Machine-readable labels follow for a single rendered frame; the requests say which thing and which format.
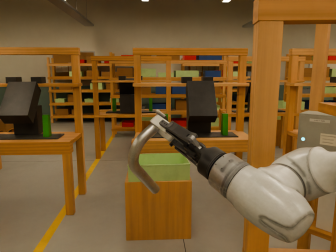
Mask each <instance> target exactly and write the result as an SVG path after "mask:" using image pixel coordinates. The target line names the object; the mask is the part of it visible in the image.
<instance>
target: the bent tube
mask: <svg viewBox="0 0 336 252"><path fill-rule="evenodd" d="M155 112H156V114H157V115H159V116H161V117H162V118H164V119H165V120H166V121H168V119H167V116H166V115H165V114H163V113H162V112H160V111H159V110H156V111H155ZM159 130H160V129H159V128H157V127H156V126H155V125H153V124H152V123H151V124H150V125H148V126H147V127H146V128H145V129H144V130H143V131H142V132H141V133H140V134H139V135H138V136H137V137H136V138H135V140H134V141H133V143H132V145H131V147H130V149H129V153H128V166H129V168H130V170H131V171H132V173H133V174H134V175H135V176H136V177H137V178H138V179H139V180H140V181H141V182H142V183H143V184H144V185H145V186H146V187H147V188H148V189H149V190H150V191H151V192H152V193H153V194H157V193H158V192H159V190H160V187H159V186H158V185H157V184H156V183H155V181H154V180H153V179H152V178H151V177H150V176H149V175H148V174H147V172H146V171H145V170H144V169H143V168H142V167H141V166H140V164H139V155H140V152H141V150H142V148H143V146H144V145H145V143H146V142H147V141H148V140H149V139H150V138H151V137H152V136H154V135H155V134H156V133H157V132H158V131H159Z"/></svg>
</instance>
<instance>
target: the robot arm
mask: <svg viewBox="0 0 336 252"><path fill-rule="evenodd" d="M150 123H152V124H153V125H154V126H156V127H157V128H158V129H160V130H159V131H158V132H157V133H158V134H159V135H161V136H162V137H164V138H165V139H166V140H168V141H169V142H171V143H170V144H169V145H170V146H171V147H172V146H173V145H174V146H175V147H174V148H175V149H176V150H177V151H178V152H180V153H181V154H182V155H183V156H185V157H186V158H187V159H188V160H189V161H191V162H192V163H193V164H194V165H195V166H196V167H197V171H198V172H199V173H200V174H201V175H202V176H204V177H205V178H206V179H207V180H208V183H209V185H210V186H211V187H213V188H214V189H215V190H216V191H218V192H219V193H220V194H222V196H223V197H225V198H227V199H228V200H229V201H230V202H231V203H232V205H233V206H234V208H235V209H236V210H237V211H238V212H239V213H240V214H241V215H242V216H243V217H245V218H246V219H247V220H248V221H249V222H251V223H252V224H253V225H255V226H256V227H258V228H259V229H261V230H262V231H264V232H265V233H267V234H269V235H270V236H272V237H274V238H276V239H278V240H281V241H283V242H286V243H292V242H294V241H296V240H298V239H299V238H300V237H302V236H303V235H304V234H305V233H306V231H307V230H308V229H309V228H310V226H311V225H312V223H313V221H314V218H315V213H314V211H313V209H312V208H311V206H310V204H309V203H308V202H310V201H312V200H314V199H317V198H319V197H322V196H324V195H327V194H330V193H334V192H335V191H336V151H327V150H326V149H324V148H323V147H320V146H317V147H302V148H298V149H295V150H293V151H291V152H289V153H287V154H285V155H283V156H281V157H280V158H278V159H277V160H275V161H274V162H273V163H272V164H271V165H270V166H266V167H259V168H255V167H253V166H251V165H250V164H249V163H247V162H245V161H243V160H242V159H240V158H239V157H237V156H236V155H234V154H232V153H225V152H224V151H222V150H221V149H219V148H218V147H215V146H213V147H210V148H206V146H205V145H204V144H203V143H201V142H199V141H197V140H196V138H197V137H198V135H197V134H196V133H194V132H191V131H189V130H187V129H186V128H184V127H182V126H181V125H179V124H177V123H176V122H174V121H171V122H168V121H167V120H165V119H164V118H162V117H161V116H159V115H158V114H157V115H156V116H155V117H153V118H152V119H151V120H150Z"/></svg>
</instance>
